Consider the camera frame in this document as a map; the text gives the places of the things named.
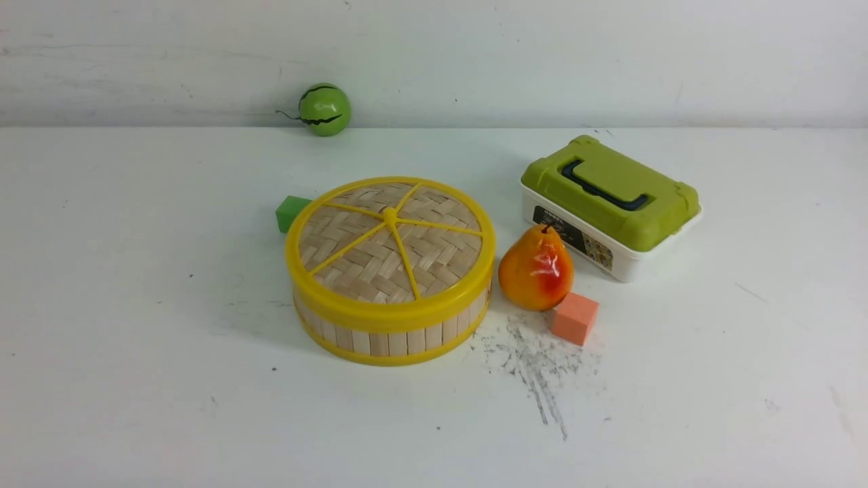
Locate yellow woven bamboo steamer lid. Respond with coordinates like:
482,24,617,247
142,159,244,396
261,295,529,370
285,177,496,333

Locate yellow bamboo steamer basket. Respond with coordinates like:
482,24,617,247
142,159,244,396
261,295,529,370
292,282,492,367

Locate orange yellow toy pear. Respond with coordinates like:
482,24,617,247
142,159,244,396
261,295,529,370
497,224,574,311

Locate green foam cube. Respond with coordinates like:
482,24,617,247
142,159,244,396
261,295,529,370
274,195,312,234

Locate salmon pink foam cube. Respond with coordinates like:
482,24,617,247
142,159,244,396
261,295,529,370
551,293,599,347

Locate green toy watermelon ball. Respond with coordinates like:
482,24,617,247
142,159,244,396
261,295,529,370
275,83,353,137

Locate green lidded white storage box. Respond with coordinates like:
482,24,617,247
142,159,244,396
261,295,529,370
520,135,703,282

